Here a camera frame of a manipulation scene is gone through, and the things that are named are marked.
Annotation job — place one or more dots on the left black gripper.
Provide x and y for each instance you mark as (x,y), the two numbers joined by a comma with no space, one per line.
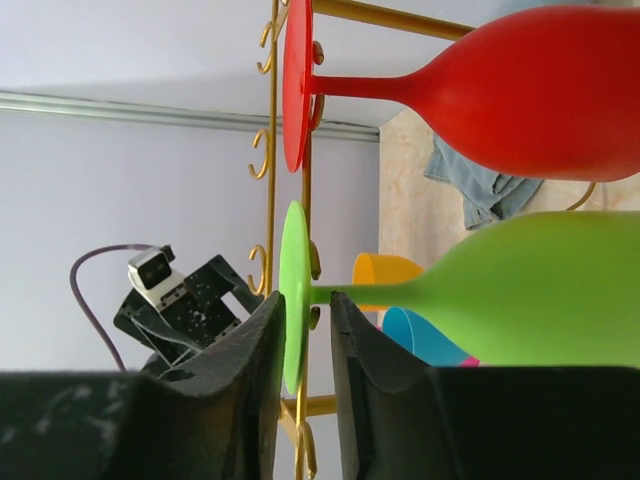
(214,301)

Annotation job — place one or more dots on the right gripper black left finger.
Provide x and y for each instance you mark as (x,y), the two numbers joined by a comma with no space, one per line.
(212,417)

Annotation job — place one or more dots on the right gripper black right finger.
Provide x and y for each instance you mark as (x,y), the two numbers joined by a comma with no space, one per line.
(401,418)

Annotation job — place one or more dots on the blue plastic wine glass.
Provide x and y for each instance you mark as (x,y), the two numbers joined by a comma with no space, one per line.
(420,338)

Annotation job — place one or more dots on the pink plastic wine glass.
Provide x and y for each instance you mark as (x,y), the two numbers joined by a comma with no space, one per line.
(470,362)

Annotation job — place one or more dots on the orange plastic wine glass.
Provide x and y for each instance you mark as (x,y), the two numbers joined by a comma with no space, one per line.
(378,269)

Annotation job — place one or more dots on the green plastic wine glass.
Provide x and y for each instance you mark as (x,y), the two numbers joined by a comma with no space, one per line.
(555,288)

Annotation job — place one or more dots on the red plastic wine glass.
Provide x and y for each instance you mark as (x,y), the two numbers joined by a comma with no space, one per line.
(549,92)

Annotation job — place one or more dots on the grey folded cloth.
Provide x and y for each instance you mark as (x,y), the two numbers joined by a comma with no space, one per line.
(488,196)

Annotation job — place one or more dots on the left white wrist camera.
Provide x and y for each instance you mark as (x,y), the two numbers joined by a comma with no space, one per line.
(152,276)

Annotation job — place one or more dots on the gold wire glass rack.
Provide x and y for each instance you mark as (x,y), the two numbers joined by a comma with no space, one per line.
(293,413)

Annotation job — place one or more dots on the aluminium frame rail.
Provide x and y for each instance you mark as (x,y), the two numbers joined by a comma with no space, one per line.
(130,112)

